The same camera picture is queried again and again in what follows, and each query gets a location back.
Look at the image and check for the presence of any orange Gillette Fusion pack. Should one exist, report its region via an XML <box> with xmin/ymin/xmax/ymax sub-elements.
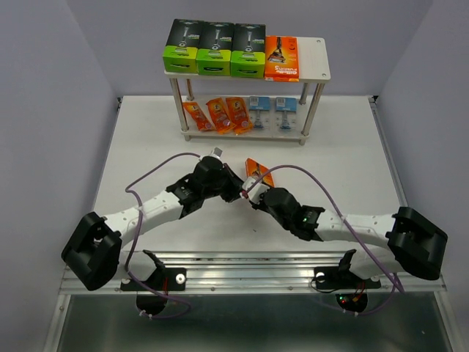
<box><xmin>245</xmin><ymin>158</ymin><xmax>275</xmax><ymax>187</ymax></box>
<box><xmin>264</xmin><ymin>35</ymin><xmax>300</xmax><ymax>83</ymax></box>

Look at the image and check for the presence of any orange BIC razor bag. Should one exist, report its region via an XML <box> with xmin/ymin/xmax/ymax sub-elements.
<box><xmin>182</xmin><ymin>101</ymin><xmax>215</xmax><ymax>132</ymax></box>
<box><xmin>226</xmin><ymin>97</ymin><xmax>253</xmax><ymax>135</ymax></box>
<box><xmin>206</xmin><ymin>98</ymin><xmax>235</xmax><ymax>134</ymax></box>

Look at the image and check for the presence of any blue clear razor blister pack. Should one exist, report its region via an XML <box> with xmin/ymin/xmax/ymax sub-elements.
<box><xmin>248</xmin><ymin>96</ymin><xmax>271</xmax><ymax>131</ymax></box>

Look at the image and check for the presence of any black green razor box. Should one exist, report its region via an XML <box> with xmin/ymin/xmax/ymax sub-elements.
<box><xmin>162</xmin><ymin>19</ymin><xmax>204</xmax><ymax>73</ymax></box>
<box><xmin>230</xmin><ymin>23</ymin><xmax>266</xmax><ymax>78</ymax></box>

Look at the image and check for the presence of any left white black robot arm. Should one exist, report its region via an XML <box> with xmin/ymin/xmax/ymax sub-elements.
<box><xmin>61</xmin><ymin>155</ymin><xmax>243</xmax><ymax>291</ymax></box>

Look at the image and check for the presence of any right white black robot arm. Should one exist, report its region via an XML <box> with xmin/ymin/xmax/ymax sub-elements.
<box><xmin>243</xmin><ymin>185</ymin><xmax>448</xmax><ymax>286</ymax></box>

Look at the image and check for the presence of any white two-tier shelf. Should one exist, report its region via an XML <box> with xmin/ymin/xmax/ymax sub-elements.
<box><xmin>165</xmin><ymin>37</ymin><xmax>330</xmax><ymax>145</ymax></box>

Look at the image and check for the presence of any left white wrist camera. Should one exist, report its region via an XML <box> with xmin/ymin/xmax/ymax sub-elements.
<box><xmin>199</xmin><ymin>147</ymin><xmax>223</xmax><ymax>161</ymax></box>

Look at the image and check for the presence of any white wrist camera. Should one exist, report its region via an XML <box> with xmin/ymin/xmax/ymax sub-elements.
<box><xmin>199</xmin><ymin>147</ymin><xmax>223</xmax><ymax>161</ymax></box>
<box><xmin>240</xmin><ymin>177</ymin><xmax>270</xmax><ymax>204</ymax></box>

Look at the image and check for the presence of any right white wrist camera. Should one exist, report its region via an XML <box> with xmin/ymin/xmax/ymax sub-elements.
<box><xmin>240</xmin><ymin>177</ymin><xmax>270</xmax><ymax>204</ymax></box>

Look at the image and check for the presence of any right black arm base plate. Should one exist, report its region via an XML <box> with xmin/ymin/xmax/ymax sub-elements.
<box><xmin>310</xmin><ymin>249</ymin><xmax>381</xmax><ymax>292</ymax></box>

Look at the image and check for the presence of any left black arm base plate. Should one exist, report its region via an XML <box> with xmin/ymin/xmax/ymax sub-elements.
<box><xmin>120</xmin><ymin>267</ymin><xmax>187</xmax><ymax>293</ymax></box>

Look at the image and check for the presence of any aluminium rail frame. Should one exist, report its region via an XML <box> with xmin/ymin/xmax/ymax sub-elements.
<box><xmin>45</xmin><ymin>95</ymin><xmax>451</xmax><ymax>351</ymax></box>

